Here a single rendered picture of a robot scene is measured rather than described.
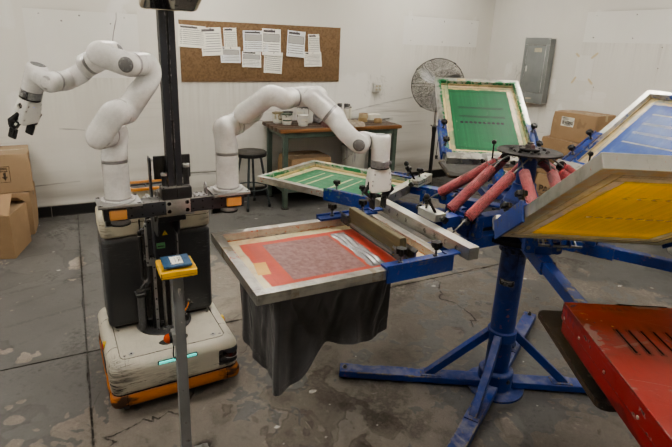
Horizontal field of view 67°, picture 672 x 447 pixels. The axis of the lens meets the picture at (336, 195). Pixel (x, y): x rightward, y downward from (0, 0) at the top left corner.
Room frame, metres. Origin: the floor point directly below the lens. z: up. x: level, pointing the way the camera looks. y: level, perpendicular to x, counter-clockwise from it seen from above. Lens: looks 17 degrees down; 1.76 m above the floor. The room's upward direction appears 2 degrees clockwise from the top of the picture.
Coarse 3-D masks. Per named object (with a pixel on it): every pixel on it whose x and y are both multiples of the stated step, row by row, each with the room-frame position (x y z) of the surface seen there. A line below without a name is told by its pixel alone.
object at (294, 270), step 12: (336, 252) 1.87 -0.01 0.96; (348, 252) 1.87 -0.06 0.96; (372, 252) 1.88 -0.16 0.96; (384, 252) 1.89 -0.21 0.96; (276, 264) 1.73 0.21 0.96; (288, 264) 1.74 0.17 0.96; (300, 264) 1.74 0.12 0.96; (312, 264) 1.74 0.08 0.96; (324, 264) 1.75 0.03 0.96; (336, 264) 1.75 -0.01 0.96; (348, 264) 1.76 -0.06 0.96; (360, 264) 1.76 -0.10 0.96; (264, 276) 1.63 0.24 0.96; (276, 276) 1.63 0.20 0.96; (288, 276) 1.64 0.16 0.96; (300, 276) 1.64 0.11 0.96; (312, 276) 1.64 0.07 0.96; (324, 276) 1.65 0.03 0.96
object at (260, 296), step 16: (288, 224) 2.07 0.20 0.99; (304, 224) 2.09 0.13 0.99; (320, 224) 2.13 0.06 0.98; (336, 224) 2.17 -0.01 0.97; (384, 224) 2.15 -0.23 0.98; (224, 240) 1.86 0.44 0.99; (416, 240) 1.95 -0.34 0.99; (224, 256) 1.75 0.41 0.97; (240, 272) 1.58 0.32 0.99; (352, 272) 1.62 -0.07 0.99; (368, 272) 1.62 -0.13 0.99; (384, 272) 1.64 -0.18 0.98; (256, 288) 1.47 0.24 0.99; (272, 288) 1.47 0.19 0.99; (288, 288) 1.48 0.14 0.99; (304, 288) 1.50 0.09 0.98; (320, 288) 1.52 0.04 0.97; (336, 288) 1.55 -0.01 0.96; (256, 304) 1.42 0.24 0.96
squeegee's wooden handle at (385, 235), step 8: (352, 208) 2.12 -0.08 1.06; (352, 216) 2.11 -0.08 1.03; (360, 216) 2.05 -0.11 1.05; (368, 216) 2.02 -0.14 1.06; (360, 224) 2.04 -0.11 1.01; (368, 224) 1.99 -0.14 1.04; (376, 224) 1.94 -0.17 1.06; (368, 232) 1.98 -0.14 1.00; (376, 232) 1.93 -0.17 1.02; (384, 232) 1.88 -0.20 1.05; (392, 232) 1.84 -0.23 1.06; (384, 240) 1.87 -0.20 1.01; (392, 240) 1.82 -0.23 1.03; (400, 240) 1.78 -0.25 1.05; (392, 248) 1.82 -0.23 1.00
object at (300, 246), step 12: (276, 240) 1.97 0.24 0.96; (288, 240) 1.97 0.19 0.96; (300, 240) 1.98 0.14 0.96; (312, 240) 1.98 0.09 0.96; (324, 240) 1.99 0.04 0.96; (336, 240) 2.00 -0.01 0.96; (360, 240) 2.01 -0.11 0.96; (252, 252) 1.83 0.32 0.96; (264, 252) 1.84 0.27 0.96; (276, 252) 1.84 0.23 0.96; (288, 252) 1.85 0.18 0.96; (300, 252) 1.85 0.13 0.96; (312, 252) 1.86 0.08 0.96; (324, 252) 1.86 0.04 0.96
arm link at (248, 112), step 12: (252, 96) 2.04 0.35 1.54; (264, 96) 2.00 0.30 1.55; (276, 96) 1.98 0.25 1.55; (288, 96) 1.98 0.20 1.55; (240, 108) 2.04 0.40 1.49; (252, 108) 2.02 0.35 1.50; (264, 108) 2.03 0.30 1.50; (288, 108) 2.01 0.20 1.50; (240, 120) 2.04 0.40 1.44; (252, 120) 2.06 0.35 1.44
